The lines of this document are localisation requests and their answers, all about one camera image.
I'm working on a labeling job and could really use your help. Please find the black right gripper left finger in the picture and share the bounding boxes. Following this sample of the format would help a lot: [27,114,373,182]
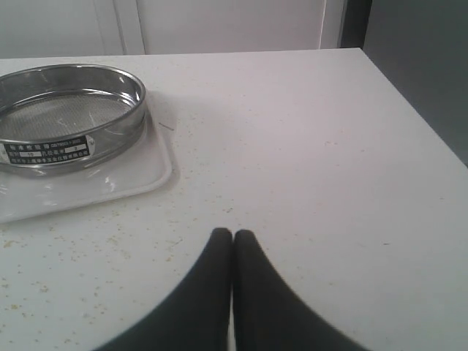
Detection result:
[99,228,233,350]

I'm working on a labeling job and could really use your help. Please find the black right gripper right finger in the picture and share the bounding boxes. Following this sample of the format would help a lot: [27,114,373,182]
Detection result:
[233,230,362,350]

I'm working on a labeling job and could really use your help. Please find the round stainless steel sieve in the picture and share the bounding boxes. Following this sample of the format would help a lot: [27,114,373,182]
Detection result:
[1,64,149,176]

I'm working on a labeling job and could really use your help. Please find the white plastic tray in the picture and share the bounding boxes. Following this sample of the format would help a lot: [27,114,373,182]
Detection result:
[1,112,172,223]

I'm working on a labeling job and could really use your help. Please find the white cabinet doors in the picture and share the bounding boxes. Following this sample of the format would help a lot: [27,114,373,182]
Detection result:
[1,0,346,59]

